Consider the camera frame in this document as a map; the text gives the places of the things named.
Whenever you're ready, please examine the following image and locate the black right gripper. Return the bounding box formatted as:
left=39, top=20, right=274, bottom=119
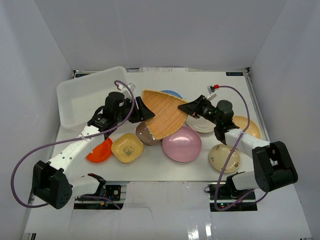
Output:
left=178, top=95, right=221, bottom=127

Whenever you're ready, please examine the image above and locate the cream white round plate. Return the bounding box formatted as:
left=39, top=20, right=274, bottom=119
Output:
left=185, top=116, right=216, bottom=134

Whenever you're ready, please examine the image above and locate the blue round plate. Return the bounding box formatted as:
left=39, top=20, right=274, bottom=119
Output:
left=161, top=90, right=182, bottom=99

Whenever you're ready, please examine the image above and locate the woven bamboo fan tray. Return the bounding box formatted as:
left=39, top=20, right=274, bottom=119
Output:
left=141, top=89, right=188, bottom=140

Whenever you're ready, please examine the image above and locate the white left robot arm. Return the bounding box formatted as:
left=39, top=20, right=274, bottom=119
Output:
left=31, top=91, right=155, bottom=210

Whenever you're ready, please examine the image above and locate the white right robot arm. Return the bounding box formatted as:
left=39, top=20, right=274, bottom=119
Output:
left=178, top=95, right=298, bottom=200

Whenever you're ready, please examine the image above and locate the white plastic bin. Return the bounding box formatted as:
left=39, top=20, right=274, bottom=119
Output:
left=56, top=66, right=136, bottom=133

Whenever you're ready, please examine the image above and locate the brown square plate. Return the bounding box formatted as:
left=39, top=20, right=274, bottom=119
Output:
left=135, top=121, right=159, bottom=146

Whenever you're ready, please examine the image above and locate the yellow square panda plate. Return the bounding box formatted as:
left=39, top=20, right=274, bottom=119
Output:
left=111, top=133, right=144, bottom=164

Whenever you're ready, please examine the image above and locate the pink round plate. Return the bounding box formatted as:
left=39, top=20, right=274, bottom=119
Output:
left=162, top=126, right=202, bottom=163

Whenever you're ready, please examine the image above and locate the paper sheet at back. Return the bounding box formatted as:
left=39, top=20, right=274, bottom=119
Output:
left=139, top=67, right=189, bottom=73

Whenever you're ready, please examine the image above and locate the yellow round plate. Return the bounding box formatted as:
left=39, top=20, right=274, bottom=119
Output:
left=233, top=116, right=261, bottom=139

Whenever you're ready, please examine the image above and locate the beige floral round plate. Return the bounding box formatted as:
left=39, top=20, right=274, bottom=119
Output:
left=209, top=143, right=241, bottom=174

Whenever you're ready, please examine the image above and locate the orange round plate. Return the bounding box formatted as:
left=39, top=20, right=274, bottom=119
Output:
left=86, top=137, right=113, bottom=163

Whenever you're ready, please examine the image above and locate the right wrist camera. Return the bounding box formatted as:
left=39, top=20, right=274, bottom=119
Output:
left=206, top=84, right=220, bottom=101

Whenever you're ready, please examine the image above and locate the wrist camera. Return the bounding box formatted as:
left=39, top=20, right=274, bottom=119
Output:
left=116, top=83, right=136, bottom=92
left=206, top=84, right=220, bottom=101

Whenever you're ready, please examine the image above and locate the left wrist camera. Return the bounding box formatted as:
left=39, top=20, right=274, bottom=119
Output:
left=116, top=83, right=136, bottom=92

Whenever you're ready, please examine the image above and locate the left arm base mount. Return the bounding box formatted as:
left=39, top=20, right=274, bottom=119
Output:
left=73, top=184, right=127, bottom=210

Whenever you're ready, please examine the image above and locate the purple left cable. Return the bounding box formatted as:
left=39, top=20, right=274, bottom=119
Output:
left=10, top=80, right=137, bottom=209

